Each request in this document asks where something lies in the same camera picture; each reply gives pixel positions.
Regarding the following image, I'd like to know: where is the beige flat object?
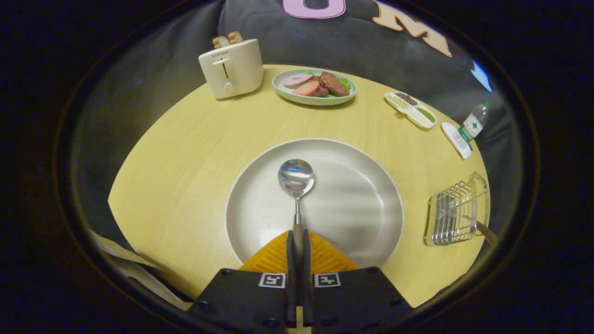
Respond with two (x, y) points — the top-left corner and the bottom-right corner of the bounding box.
(88, 230), (193, 311)

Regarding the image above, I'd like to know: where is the wooden handled metal fork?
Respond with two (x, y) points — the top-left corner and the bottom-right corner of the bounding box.
(436, 195), (498, 245)

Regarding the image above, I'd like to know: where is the cream toaster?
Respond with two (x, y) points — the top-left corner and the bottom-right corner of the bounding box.
(199, 39), (264, 99)

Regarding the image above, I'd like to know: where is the white divided grain dish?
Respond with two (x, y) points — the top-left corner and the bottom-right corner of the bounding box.
(385, 91), (438, 129)

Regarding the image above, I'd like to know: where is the brown cooked meat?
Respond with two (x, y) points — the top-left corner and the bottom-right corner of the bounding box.
(313, 71), (350, 97)

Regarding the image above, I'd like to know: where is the white square coaster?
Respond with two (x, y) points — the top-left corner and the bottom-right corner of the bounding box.
(441, 122), (473, 160)

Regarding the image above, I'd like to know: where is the clear water bottle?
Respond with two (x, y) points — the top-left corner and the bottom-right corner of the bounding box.
(458, 101), (490, 143)

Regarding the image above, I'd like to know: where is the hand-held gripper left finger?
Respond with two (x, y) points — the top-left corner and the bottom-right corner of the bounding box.
(186, 231), (297, 334)

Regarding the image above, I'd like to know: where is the pink sausage slice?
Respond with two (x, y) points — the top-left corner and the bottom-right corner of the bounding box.
(292, 81), (321, 96)
(283, 74), (315, 89)

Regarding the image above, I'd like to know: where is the large white plate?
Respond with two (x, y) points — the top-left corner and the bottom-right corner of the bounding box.
(225, 138), (404, 270)

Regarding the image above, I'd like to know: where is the pale green food plate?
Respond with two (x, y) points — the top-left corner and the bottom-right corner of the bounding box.
(272, 69), (357, 106)

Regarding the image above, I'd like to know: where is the wooden handled metal spoon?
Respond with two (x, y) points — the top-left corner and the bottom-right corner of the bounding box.
(278, 159), (315, 256)

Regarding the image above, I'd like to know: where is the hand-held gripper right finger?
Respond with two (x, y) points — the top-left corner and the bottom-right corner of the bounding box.
(302, 231), (416, 334)

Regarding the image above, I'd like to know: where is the clear wire cutlery basket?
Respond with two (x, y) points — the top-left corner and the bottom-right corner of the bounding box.
(424, 172), (490, 246)

